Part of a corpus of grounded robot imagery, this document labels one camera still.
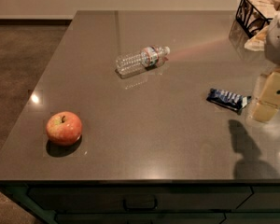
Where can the clear plastic water bottle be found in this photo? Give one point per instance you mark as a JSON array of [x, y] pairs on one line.
[[136, 63]]

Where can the dark right drawer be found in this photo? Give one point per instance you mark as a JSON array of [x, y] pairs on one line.
[[263, 198]]

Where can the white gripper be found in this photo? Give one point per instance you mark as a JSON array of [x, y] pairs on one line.
[[278, 38]]

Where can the blue snack bar wrapper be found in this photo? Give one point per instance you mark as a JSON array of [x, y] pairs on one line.
[[227, 99]]

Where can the red apple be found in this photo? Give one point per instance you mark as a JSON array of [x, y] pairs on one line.
[[64, 128]]

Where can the dark drawer with handle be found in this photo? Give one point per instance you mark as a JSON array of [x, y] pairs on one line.
[[153, 198]]

